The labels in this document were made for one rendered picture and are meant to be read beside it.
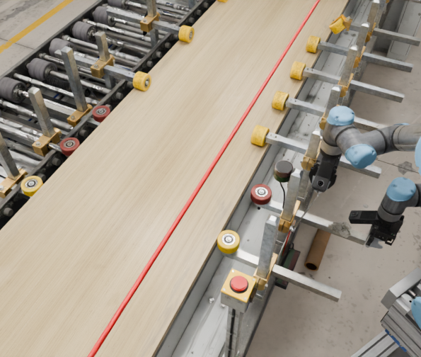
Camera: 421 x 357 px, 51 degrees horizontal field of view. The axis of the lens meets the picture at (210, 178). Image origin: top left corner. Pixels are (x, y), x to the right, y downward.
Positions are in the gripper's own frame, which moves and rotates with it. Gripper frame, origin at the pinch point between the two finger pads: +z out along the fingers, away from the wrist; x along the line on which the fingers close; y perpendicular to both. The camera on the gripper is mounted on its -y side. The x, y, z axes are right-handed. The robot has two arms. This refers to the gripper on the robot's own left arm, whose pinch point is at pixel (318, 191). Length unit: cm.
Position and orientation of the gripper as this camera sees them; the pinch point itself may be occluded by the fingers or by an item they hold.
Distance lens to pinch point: 161.6
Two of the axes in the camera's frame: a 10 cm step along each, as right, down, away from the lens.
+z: -0.1, 6.5, 7.6
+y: 4.3, -6.8, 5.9
